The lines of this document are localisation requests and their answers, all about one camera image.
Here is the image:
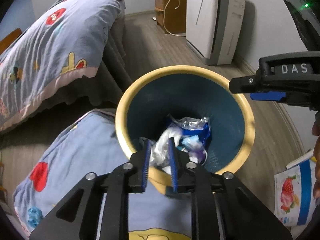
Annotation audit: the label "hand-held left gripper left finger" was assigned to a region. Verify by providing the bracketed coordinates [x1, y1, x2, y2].
[29, 139, 152, 240]

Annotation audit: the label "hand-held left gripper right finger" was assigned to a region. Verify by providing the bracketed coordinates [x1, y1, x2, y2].
[168, 137, 293, 240]

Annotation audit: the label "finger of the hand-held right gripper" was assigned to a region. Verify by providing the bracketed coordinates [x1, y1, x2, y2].
[229, 75, 287, 103]

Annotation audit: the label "white plastic bag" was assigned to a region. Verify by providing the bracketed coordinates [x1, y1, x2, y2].
[150, 126, 185, 175]

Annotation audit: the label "blue and clear trash bags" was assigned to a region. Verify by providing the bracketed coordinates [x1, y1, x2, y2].
[167, 114, 212, 143]

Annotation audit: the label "yellow rimmed teal trash bin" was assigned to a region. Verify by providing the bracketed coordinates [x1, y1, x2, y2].
[115, 65, 255, 195]

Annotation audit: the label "person's right hand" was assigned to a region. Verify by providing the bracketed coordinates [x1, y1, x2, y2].
[312, 111, 320, 205]

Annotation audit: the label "purple snack wrapper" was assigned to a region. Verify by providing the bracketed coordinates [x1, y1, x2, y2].
[187, 150, 208, 166]

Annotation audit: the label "light blue wrapper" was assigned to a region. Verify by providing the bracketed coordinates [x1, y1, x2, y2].
[181, 136, 203, 153]

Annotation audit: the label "blue cartoon printed pillow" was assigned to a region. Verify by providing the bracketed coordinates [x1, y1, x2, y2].
[12, 109, 198, 240]

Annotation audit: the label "white air purifier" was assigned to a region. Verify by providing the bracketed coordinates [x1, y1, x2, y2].
[185, 0, 247, 66]

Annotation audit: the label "printed cardboard box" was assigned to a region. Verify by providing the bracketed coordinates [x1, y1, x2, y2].
[274, 149, 320, 227]

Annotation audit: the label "bed with grey skirt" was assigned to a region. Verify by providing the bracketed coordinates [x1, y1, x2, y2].
[32, 0, 133, 116]

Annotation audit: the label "wooden nightstand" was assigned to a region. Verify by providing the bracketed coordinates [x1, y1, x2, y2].
[153, 0, 188, 34]

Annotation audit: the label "blue cartoon printed quilt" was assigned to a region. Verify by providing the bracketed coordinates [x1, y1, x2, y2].
[0, 0, 123, 133]

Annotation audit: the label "wooden headboard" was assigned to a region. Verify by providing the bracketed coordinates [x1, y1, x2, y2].
[0, 28, 23, 55]

